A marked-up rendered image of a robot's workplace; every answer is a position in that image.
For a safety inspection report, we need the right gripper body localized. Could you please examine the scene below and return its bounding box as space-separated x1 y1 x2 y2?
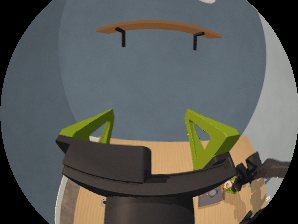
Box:
231 177 242 193

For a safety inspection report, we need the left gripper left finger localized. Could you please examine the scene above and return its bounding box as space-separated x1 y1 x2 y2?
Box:
59 109 115 143

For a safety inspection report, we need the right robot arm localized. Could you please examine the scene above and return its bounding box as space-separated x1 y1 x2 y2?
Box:
236 152 291 224

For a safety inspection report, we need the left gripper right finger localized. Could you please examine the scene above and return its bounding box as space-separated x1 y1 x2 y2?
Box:
185 109 240 170

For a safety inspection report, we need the short grey cylinder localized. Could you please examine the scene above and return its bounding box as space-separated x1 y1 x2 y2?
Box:
101 199 106 206

